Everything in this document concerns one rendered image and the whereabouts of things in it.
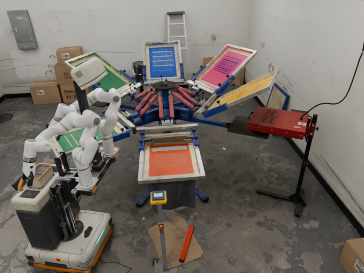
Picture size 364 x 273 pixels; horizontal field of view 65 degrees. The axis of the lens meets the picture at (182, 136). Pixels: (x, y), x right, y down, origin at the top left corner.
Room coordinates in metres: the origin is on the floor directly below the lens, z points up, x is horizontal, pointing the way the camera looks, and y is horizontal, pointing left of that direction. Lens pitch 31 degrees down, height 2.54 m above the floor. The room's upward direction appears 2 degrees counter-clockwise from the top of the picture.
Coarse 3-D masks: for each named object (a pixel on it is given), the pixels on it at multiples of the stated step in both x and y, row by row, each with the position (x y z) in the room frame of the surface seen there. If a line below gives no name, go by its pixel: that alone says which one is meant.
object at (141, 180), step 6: (180, 132) 2.71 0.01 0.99; (186, 132) 2.70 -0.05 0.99; (144, 150) 2.41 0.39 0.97; (198, 150) 2.34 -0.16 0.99; (198, 156) 2.24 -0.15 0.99; (198, 162) 2.13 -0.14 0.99; (138, 174) 1.99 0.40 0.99; (186, 174) 1.96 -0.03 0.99; (192, 174) 1.96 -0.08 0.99; (198, 174) 1.96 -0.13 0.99; (204, 174) 1.95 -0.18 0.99; (138, 180) 1.90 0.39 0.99; (144, 180) 1.90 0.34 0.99; (150, 180) 1.91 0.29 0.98; (156, 180) 1.91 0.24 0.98; (162, 180) 1.91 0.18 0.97; (168, 180) 1.92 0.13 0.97; (174, 180) 1.92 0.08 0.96; (180, 180) 1.92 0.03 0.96
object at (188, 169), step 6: (174, 144) 2.52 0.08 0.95; (180, 144) 2.52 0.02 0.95; (186, 144) 2.51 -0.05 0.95; (174, 150) 2.41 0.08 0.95; (180, 150) 2.40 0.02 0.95; (186, 150) 2.40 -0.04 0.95; (186, 156) 2.29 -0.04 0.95; (186, 162) 2.19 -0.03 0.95; (174, 168) 2.10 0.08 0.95; (180, 168) 2.10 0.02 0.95; (186, 168) 2.09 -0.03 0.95; (192, 168) 2.09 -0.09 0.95; (174, 174) 2.01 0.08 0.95
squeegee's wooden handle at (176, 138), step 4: (152, 136) 2.52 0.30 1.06; (156, 136) 2.52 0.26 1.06; (160, 136) 2.51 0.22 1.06; (164, 136) 2.51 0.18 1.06; (168, 136) 2.51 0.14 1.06; (172, 136) 2.51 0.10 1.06; (176, 136) 2.51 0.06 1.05; (180, 136) 2.51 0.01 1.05; (184, 136) 2.51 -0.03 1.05; (152, 140) 2.49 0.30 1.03; (156, 140) 2.50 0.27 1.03; (160, 140) 2.50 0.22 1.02; (164, 140) 2.50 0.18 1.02; (168, 140) 2.50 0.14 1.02; (172, 140) 2.51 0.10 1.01; (176, 140) 2.51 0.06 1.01; (180, 140) 2.51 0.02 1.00
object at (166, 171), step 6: (150, 150) 2.43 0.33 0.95; (168, 150) 2.41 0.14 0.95; (150, 156) 2.32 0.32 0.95; (150, 162) 2.21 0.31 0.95; (150, 168) 2.11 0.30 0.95; (156, 168) 2.11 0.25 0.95; (162, 168) 2.11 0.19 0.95; (168, 168) 2.10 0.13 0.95; (150, 174) 2.03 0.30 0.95; (156, 174) 2.02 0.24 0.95; (162, 174) 2.02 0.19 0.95; (168, 174) 2.02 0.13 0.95
